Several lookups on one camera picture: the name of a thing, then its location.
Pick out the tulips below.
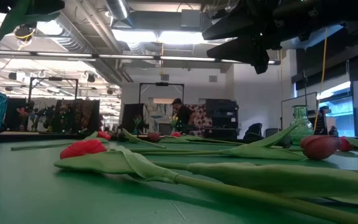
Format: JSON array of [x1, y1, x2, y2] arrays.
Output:
[[242, 123, 298, 150], [0, 0, 32, 74]]

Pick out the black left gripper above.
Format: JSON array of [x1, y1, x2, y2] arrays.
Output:
[[0, 0, 65, 68]]

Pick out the ribbed silver air duct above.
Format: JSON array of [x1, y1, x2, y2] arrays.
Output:
[[35, 9, 122, 63]]

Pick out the long ceiling light bar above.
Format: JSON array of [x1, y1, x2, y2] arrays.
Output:
[[0, 50, 276, 65]]

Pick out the person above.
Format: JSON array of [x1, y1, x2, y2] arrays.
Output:
[[170, 97, 198, 134], [57, 104, 73, 131]]

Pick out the black office chair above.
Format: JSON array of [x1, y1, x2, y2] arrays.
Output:
[[242, 122, 264, 141]]

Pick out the black mesh stand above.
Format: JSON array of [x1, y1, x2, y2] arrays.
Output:
[[313, 106, 329, 136]]

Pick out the red patterned backdrop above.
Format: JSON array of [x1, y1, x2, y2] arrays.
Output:
[[190, 104, 213, 138]]

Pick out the whiteboard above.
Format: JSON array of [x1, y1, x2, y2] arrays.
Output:
[[280, 91, 319, 130]]

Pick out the black metal gantry frame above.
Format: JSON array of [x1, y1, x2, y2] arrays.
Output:
[[27, 77, 80, 103], [138, 82, 185, 105]]

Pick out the round silver air duct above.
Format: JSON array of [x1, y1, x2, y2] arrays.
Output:
[[105, 0, 131, 20]]

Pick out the black upright panel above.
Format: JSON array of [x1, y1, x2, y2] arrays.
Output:
[[121, 103, 145, 135]]

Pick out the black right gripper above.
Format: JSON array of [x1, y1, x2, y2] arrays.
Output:
[[202, 0, 320, 75]]

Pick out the black cabinet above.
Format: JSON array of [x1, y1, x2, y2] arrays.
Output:
[[204, 98, 240, 140]]

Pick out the grey rectangular ceiling duct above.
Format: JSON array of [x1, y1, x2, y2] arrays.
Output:
[[112, 0, 217, 44]]

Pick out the green table mat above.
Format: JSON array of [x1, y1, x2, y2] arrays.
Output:
[[0, 138, 358, 224]]

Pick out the green glass vase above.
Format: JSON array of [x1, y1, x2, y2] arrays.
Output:
[[287, 105, 315, 146]]

